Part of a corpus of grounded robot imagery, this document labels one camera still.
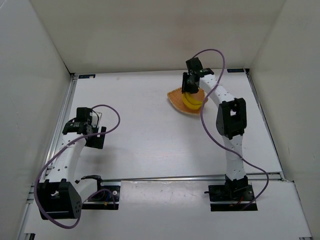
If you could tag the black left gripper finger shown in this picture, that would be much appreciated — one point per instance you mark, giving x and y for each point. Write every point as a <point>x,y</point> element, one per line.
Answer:
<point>102,132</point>
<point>96,142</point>

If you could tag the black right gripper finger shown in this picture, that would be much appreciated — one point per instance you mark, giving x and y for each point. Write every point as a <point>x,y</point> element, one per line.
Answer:
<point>193,89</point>
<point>184,86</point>

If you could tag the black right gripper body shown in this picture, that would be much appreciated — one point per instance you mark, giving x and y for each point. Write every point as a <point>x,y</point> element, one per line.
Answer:
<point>189,85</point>

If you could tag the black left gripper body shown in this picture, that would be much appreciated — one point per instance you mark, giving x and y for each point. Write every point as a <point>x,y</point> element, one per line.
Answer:
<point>95,138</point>

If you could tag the yellow fake banana bunch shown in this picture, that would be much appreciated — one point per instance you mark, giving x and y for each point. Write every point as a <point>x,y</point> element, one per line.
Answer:
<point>193,101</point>

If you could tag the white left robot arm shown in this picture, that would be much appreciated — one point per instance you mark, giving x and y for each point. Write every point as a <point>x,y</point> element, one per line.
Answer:
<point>57,194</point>

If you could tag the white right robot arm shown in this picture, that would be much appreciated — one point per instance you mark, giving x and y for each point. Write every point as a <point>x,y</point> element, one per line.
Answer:
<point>231,119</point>

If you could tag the triangular woven wicker basket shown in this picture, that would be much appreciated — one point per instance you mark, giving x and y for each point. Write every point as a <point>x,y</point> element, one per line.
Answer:
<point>175,98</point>

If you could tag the blue right corner label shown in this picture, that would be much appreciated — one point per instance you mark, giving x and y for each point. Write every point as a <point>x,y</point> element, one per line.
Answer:
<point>235,70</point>

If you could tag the blue corner label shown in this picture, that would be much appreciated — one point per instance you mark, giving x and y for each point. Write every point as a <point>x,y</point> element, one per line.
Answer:
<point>235,70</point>
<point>86,76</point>

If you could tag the blue left corner label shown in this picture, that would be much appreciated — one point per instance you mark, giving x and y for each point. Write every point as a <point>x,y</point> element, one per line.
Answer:
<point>86,76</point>

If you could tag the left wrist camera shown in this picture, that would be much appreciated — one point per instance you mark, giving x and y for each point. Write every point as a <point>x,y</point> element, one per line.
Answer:
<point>88,115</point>

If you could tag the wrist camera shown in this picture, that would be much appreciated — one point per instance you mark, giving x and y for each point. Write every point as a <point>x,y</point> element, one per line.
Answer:
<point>88,115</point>
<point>194,65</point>

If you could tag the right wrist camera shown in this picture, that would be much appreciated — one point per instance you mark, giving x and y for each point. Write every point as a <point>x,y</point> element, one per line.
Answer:
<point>194,65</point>

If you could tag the aluminium left side rail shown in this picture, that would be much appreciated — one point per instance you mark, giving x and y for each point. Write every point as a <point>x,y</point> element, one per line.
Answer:
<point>62,117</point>

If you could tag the aluminium rail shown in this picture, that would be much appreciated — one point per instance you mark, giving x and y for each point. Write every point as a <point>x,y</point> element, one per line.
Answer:
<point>275,176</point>
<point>256,96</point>
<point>62,117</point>

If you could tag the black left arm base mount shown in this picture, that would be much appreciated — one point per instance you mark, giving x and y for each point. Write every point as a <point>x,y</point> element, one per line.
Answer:
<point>108,199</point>

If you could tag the aluminium right side rail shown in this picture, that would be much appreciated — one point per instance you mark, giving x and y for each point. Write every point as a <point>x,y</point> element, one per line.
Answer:
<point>256,96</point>

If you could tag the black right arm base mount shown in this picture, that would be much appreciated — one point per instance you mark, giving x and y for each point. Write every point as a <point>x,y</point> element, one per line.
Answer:
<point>232,196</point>

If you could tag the aluminium front rail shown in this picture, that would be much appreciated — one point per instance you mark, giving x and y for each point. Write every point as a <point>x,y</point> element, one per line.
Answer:
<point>275,176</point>

